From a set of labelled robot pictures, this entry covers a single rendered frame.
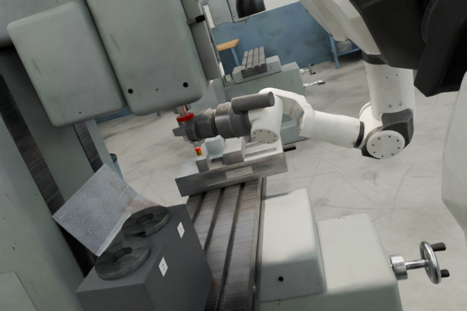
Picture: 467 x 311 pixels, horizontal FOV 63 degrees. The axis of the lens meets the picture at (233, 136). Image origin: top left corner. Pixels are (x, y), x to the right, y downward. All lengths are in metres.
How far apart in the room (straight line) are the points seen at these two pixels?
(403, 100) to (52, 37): 0.76
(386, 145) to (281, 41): 6.65
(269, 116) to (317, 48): 6.69
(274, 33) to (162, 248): 6.93
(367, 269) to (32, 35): 0.97
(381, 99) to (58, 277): 0.87
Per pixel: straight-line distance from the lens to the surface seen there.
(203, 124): 0.93
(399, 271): 1.21
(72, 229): 1.09
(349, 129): 0.90
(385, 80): 0.82
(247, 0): 0.98
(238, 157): 1.16
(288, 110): 0.94
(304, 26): 7.46
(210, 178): 1.21
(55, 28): 0.94
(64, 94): 0.97
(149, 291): 0.61
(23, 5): 0.98
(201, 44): 0.93
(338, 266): 1.11
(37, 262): 1.08
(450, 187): 0.46
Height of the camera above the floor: 1.49
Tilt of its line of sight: 18 degrees down
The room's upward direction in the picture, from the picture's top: 18 degrees counter-clockwise
